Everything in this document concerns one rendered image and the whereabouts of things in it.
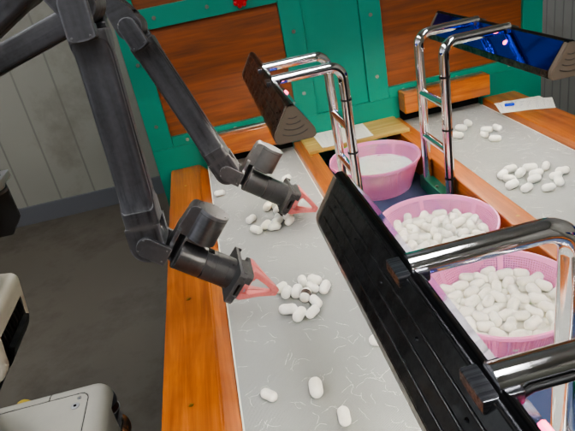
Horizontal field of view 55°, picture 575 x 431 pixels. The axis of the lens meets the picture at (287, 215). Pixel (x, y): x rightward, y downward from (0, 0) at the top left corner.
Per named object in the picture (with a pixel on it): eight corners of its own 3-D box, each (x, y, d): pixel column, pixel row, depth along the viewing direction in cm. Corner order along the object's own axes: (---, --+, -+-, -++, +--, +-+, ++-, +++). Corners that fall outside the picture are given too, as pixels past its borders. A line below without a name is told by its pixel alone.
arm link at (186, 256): (164, 255, 99) (163, 271, 94) (180, 223, 97) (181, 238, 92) (198, 268, 101) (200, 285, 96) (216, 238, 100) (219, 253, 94)
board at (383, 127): (310, 155, 174) (309, 151, 174) (300, 140, 187) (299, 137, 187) (410, 131, 177) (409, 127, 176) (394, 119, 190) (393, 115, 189)
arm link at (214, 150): (120, 24, 126) (109, 26, 116) (141, 10, 125) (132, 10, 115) (224, 179, 140) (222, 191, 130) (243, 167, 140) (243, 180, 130)
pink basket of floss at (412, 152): (396, 212, 150) (393, 180, 146) (317, 199, 166) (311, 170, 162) (438, 172, 167) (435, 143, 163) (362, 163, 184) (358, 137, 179)
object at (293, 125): (276, 146, 105) (269, 109, 102) (242, 79, 160) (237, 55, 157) (317, 136, 106) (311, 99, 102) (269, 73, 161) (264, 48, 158)
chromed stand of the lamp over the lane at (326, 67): (300, 253, 140) (265, 79, 120) (287, 219, 158) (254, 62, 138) (372, 235, 141) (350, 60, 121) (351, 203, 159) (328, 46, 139)
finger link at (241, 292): (281, 264, 107) (239, 246, 103) (288, 284, 100) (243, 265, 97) (264, 292, 109) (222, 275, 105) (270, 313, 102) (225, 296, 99)
